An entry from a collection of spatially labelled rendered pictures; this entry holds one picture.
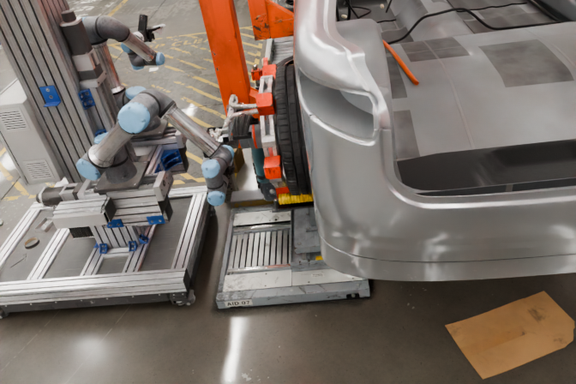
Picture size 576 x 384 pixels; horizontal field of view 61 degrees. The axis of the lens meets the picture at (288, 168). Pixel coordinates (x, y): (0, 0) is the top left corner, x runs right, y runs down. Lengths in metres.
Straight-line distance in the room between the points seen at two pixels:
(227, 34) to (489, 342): 2.04
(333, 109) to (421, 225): 0.42
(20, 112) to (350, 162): 1.77
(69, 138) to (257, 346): 1.42
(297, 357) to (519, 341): 1.04
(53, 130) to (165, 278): 0.96
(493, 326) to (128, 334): 1.89
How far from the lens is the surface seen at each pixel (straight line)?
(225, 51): 2.82
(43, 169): 2.83
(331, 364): 2.52
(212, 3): 2.74
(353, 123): 1.39
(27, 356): 3.14
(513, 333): 2.68
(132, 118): 2.05
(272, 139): 2.24
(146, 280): 2.82
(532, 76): 2.55
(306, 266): 2.76
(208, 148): 2.17
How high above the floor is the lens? 2.10
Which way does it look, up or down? 34 degrees down
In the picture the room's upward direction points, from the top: 10 degrees counter-clockwise
